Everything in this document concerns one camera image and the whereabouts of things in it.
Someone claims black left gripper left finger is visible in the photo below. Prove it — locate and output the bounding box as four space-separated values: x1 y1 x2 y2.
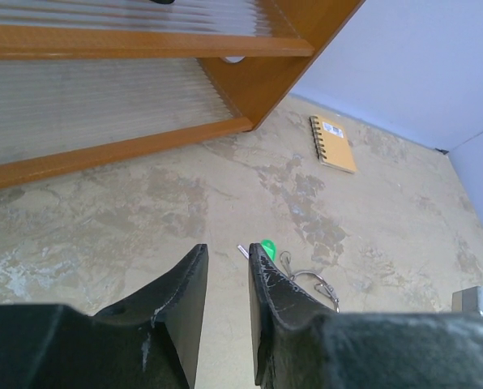
0 244 208 388

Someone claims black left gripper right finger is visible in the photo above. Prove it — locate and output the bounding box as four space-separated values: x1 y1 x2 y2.
249 243 483 388

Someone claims large silver keyring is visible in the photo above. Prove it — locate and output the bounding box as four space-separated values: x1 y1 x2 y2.
280 251 340 314

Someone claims green plastic key tag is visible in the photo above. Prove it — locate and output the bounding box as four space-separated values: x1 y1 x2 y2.
260 239 276 262

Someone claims brown spiral notebook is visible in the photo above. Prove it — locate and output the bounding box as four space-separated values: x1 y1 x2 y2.
310 115 357 173

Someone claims orange wooden shelf rack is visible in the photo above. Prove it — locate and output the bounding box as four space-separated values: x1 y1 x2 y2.
0 1 361 189

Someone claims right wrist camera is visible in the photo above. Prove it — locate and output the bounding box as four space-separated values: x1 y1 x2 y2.
451 286 483 316

